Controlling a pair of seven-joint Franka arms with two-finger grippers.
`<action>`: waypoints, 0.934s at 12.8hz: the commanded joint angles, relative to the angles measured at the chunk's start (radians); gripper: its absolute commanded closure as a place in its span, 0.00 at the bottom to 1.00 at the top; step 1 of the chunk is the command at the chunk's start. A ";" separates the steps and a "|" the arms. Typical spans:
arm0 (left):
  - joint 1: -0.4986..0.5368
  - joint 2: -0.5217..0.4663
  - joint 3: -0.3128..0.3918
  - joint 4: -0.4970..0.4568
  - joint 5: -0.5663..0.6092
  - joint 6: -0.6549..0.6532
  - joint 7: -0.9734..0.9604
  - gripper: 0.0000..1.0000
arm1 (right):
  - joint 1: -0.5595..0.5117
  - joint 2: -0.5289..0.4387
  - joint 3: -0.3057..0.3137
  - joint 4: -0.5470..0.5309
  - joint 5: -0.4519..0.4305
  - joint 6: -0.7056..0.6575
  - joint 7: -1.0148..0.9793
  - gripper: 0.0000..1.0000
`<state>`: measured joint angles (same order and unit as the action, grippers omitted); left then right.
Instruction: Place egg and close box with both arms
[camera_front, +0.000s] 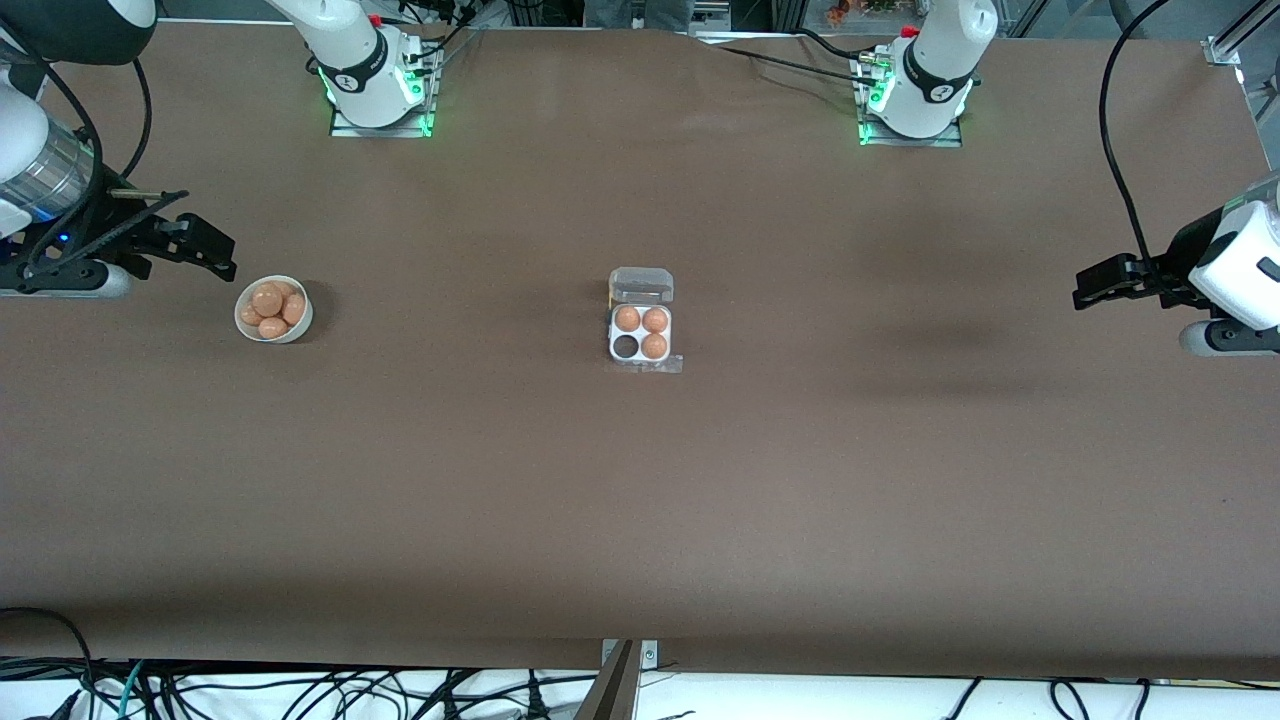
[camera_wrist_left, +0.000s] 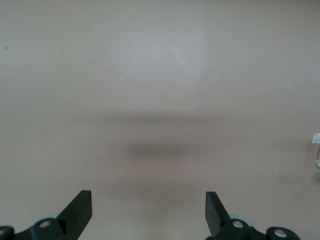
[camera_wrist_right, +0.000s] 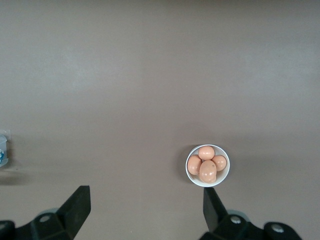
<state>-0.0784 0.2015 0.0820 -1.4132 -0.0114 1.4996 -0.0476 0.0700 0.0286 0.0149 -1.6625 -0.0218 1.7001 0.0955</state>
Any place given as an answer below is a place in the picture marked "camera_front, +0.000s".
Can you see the brown table cover sheet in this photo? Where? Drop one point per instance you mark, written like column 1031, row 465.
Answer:
column 640, row 500

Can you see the white round bowl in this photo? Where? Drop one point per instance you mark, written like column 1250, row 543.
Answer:
column 298, row 330

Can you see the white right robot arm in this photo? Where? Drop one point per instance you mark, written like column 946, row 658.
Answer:
column 360, row 70

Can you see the clear plastic egg box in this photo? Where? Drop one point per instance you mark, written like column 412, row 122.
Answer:
column 640, row 283

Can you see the dark grey camera pole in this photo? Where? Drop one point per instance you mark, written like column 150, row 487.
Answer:
column 612, row 690

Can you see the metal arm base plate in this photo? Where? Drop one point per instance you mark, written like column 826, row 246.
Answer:
column 345, row 129
column 950, row 142

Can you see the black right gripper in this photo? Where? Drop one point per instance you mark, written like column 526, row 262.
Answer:
column 97, row 235

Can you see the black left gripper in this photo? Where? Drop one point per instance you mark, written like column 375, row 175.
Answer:
column 1190, row 250

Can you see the small metal bracket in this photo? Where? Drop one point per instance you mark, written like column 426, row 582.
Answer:
column 650, row 655

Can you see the aluminium profile rail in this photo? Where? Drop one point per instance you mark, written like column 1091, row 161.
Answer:
column 1240, row 35

